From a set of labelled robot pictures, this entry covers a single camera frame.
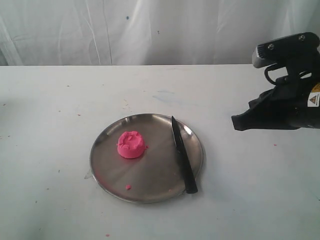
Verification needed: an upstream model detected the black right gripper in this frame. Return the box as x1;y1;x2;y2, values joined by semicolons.
231;75;320;131

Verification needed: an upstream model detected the black knife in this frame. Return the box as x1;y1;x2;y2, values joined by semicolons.
171;116;198;194

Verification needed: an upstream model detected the pink dough lump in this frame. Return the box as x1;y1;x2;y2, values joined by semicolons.
117;131;147;159

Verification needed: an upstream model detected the round stainless steel plate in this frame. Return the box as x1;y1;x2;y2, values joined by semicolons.
89;112;204;204

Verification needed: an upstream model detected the small pink clay crumb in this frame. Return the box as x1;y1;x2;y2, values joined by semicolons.
125;184;132;190

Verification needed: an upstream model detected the clear tape piece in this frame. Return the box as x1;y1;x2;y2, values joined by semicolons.
84;169;93;180

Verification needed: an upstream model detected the white plastic backdrop curtain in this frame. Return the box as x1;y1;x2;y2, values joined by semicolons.
0;0;320;66

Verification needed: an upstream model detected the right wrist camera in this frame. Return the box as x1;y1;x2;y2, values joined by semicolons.
252;32;320;69

